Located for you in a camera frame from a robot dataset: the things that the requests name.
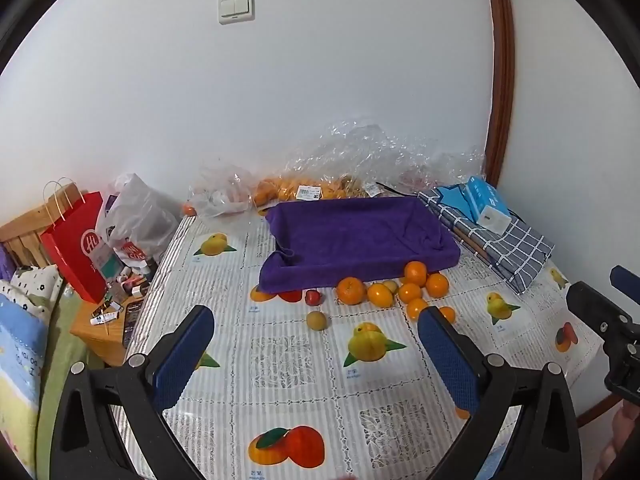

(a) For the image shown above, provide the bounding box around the white dotted pillow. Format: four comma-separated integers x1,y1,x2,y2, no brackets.
0,264,64,312

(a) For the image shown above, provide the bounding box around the black thin cable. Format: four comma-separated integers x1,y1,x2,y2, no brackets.
376,181,422,197

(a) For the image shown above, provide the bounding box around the white light switch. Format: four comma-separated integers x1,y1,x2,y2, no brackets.
218,0,255,24

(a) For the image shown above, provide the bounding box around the clear bag of brown fruit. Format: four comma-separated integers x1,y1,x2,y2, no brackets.
320,174,385,200

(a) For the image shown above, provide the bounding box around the black phone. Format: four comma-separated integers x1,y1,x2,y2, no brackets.
122,299,147,349

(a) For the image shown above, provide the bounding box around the green bed sheet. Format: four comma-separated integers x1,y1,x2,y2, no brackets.
34,280,92,478

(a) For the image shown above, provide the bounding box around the white plastic shopping bag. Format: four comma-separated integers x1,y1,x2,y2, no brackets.
95,173,181,267

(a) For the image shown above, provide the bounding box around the red paper bag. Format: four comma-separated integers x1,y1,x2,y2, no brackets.
39,177,110,304

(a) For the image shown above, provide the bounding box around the person's right hand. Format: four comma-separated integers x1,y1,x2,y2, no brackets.
594,401,640,480

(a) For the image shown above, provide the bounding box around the blue paper packet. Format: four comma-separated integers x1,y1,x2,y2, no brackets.
434,184,476,222

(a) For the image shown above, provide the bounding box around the grey plaid folded cloth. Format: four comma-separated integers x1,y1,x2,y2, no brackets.
417,187,556,294

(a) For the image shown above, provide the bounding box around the wooden nightstand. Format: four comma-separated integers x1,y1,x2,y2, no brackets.
69,287,151,367

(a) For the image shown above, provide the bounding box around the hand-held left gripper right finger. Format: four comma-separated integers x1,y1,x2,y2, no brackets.
417,305,584,480

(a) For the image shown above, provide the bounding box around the crumpled clear plastic bag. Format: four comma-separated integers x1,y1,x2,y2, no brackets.
189,162,257,219

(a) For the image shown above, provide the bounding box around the large orange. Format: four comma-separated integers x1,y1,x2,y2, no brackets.
336,276,367,306

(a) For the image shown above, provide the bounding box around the purple towel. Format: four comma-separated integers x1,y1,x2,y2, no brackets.
257,196,461,296

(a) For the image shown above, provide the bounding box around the brown wooden door frame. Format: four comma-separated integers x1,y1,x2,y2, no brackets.
482,0,516,187

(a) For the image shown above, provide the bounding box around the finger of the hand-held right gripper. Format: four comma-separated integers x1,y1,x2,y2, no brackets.
610,265,640,307
566,280,634,343

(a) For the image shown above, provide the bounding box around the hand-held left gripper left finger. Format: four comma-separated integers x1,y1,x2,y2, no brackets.
50,304,216,480

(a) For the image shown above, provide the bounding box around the blue white box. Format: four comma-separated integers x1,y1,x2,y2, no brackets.
462,175,514,235

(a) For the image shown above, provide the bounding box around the blue yellow printed blanket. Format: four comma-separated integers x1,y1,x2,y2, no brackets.
0,294,49,463

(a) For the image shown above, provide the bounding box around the clear bag of oranges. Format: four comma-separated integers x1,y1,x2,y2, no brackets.
251,174,346,208
285,119,487,197

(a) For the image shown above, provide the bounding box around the wooden headboard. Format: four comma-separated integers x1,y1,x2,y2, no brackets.
0,204,57,272

